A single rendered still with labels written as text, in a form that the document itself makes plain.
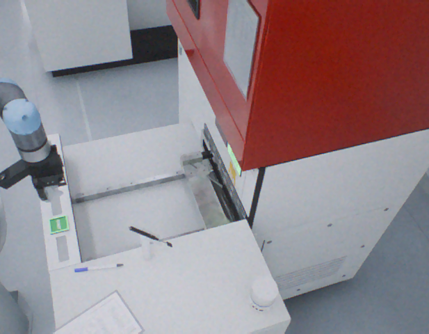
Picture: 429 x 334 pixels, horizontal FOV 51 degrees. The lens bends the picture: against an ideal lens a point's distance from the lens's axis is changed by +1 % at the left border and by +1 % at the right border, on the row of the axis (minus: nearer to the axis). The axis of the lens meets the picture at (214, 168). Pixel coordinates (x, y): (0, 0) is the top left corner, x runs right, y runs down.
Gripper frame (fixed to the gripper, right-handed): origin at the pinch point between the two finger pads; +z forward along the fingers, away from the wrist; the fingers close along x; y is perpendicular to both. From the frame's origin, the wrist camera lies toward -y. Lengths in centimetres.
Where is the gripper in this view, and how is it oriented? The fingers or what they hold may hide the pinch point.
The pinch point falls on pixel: (45, 199)
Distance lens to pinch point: 138.5
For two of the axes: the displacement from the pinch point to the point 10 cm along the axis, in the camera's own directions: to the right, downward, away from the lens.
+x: -3.2, -7.5, 5.8
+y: 9.4, -2.2, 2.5
